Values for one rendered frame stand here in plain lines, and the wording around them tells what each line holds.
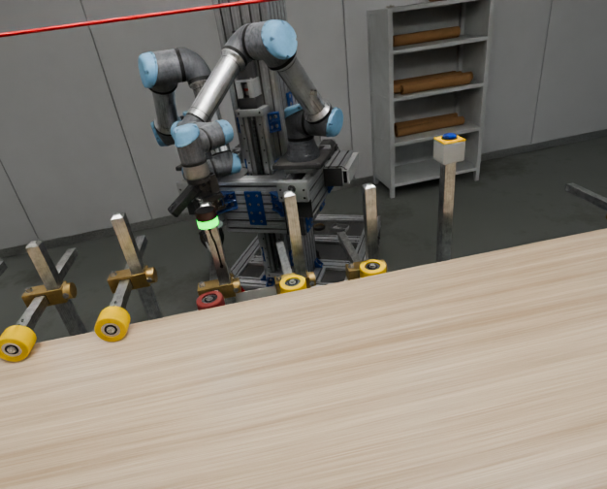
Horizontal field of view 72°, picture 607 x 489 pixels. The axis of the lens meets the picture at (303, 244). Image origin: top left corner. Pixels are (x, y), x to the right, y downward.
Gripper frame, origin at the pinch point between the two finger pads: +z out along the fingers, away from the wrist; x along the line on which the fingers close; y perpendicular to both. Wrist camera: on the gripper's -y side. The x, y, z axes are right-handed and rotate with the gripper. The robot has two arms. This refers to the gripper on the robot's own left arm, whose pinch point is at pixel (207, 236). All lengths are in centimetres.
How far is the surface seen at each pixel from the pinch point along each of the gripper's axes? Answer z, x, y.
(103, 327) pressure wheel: 4.5, -20.1, -37.4
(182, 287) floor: 100, 141, 3
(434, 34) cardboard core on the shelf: -24, 161, 266
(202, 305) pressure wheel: 9.7, -21.3, -11.8
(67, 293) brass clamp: 4.4, 5.6, -44.7
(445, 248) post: 18, -36, 70
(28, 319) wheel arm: 3, -3, -55
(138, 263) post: -0.3, -1.7, -23.1
